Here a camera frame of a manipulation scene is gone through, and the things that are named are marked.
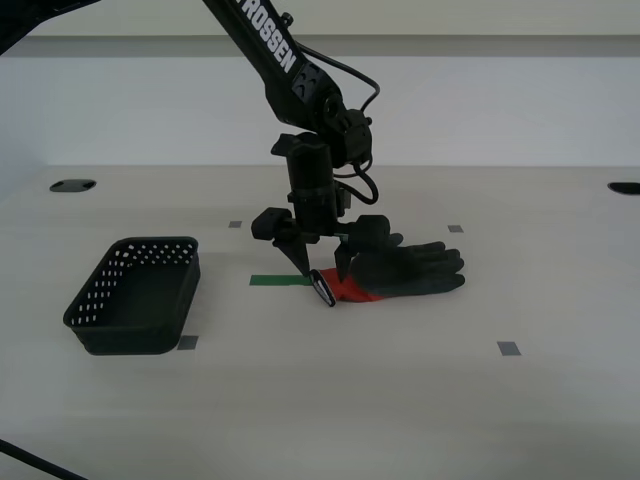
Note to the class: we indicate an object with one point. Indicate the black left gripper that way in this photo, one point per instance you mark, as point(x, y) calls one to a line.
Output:
point(310, 185)

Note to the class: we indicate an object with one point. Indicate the black and red work glove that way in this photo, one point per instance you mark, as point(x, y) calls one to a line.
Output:
point(410, 275)

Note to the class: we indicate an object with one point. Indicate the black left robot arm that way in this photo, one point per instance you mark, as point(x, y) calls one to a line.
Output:
point(280, 70)

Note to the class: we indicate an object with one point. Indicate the black perforated plastic basket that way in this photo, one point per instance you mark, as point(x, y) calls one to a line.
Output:
point(135, 310)

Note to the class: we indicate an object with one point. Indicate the green tape strip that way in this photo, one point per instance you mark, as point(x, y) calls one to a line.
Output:
point(275, 280)

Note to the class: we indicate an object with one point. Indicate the small grey tape square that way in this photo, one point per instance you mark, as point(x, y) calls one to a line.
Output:
point(188, 343)
point(235, 224)
point(509, 349)
point(455, 229)

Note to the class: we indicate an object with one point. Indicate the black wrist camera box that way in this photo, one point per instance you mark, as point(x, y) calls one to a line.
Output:
point(342, 199)

